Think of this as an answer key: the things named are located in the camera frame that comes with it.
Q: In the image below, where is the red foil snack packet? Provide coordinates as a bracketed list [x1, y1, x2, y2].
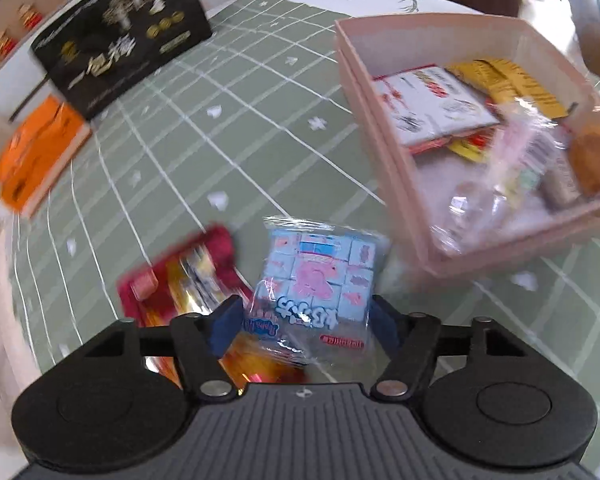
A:
[117, 224, 306, 388]

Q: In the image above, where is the blue pink candy bag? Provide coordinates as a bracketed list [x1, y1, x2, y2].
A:
[244, 216, 390, 366]

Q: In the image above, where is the brown cake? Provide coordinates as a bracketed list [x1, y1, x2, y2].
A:
[568, 125, 600, 196]

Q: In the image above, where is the yellow red snack packet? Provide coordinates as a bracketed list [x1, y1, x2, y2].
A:
[408, 127, 495, 162]

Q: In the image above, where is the pink cardboard box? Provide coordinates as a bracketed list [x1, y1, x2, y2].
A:
[335, 13, 600, 283]

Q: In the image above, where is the green grid table mat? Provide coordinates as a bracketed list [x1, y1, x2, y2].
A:
[12, 0, 600, 474]

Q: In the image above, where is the white red snack packet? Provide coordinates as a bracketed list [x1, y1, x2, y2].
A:
[374, 65, 500, 154]

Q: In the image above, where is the orange tissue pack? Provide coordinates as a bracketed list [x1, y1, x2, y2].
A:
[0, 96, 92, 219]

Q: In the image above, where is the black plum snack bag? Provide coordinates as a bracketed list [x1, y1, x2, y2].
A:
[32, 0, 212, 119]

